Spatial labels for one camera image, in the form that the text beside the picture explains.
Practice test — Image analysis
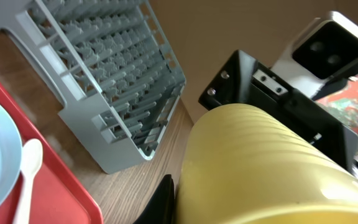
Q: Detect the red serving tray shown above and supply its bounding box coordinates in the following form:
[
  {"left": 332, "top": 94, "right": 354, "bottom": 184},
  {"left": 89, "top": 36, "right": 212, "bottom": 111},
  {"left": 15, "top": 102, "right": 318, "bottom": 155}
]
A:
[{"left": 0, "top": 83, "right": 104, "bottom": 224}]

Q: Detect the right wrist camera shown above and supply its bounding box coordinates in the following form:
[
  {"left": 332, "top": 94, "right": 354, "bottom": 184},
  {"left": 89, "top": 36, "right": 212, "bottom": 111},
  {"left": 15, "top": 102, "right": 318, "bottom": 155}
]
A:
[{"left": 271, "top": 11, "right": 358, "bottom": 100}]

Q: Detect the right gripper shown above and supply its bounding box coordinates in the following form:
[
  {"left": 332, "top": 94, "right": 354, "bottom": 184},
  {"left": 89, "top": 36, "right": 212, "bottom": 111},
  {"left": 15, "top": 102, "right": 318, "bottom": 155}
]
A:
[{"left": 198, "top": 50, "right": 358, "bottom": 172}]

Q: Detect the yellow plastic cup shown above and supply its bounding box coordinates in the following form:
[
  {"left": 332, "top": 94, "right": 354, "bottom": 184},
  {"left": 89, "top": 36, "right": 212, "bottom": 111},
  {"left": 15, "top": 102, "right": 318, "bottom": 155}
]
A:
[{"left": 174, "top": 104, "right": 358, "bottom": 224}]

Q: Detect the white plastic spoon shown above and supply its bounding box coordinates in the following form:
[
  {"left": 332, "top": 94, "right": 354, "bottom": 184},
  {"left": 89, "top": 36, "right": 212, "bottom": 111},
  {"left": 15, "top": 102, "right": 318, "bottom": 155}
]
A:
[{"left": 13, "top": 139, "right": 43, "bottom": 224}]

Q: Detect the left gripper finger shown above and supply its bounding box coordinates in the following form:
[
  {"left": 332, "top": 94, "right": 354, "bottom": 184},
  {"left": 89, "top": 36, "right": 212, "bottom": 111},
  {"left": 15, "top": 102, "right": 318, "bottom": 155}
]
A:
[{"left": 134, "top": 174, "right": 175, "bottom": 224}]

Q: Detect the grey dishwasher rack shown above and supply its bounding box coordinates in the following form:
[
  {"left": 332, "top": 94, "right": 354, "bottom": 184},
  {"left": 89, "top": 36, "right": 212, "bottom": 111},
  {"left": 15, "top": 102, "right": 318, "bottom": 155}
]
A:
[{"left": 0, "top": 0, "right": 186, "bottom": 174}]

